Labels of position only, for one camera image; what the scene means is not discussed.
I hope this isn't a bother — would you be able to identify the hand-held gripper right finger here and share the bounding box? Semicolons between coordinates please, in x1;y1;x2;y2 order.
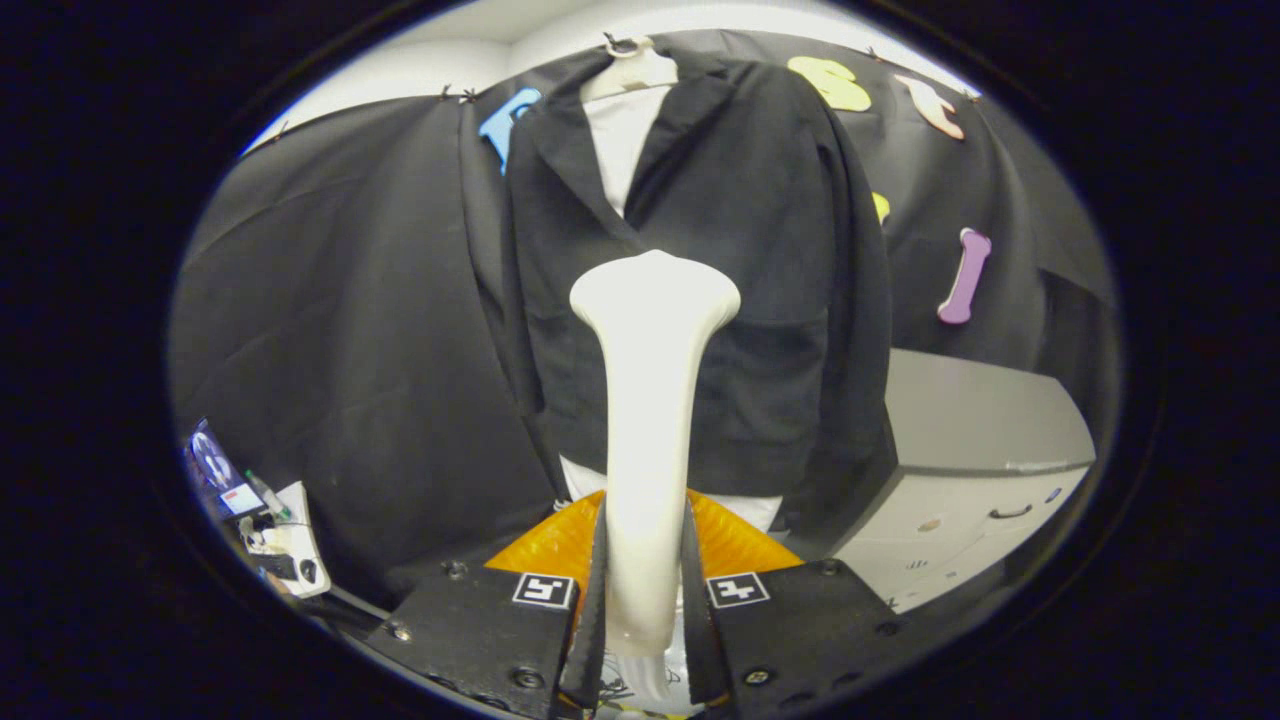
683;490;906;716

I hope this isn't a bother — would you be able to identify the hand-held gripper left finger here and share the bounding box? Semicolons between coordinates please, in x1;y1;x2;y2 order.
365;490;608;719

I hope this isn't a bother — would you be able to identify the black suit jacket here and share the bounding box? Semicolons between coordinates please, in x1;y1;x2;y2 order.
500;45;894;536

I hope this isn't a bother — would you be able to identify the white side table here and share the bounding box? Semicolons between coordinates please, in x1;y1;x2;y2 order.
240;480;331;599

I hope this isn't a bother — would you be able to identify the green capped bottle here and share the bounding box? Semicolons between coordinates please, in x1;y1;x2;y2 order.
245;470;293;523

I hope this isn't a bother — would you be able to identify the grey cabinet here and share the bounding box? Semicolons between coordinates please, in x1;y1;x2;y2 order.
830;347;1098;614

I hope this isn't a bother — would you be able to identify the black backdrop cloth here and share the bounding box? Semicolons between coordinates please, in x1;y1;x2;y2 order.
168;28;1121;611

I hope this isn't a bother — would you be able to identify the dark display screen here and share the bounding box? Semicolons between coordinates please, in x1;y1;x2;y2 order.
188;418;266;521

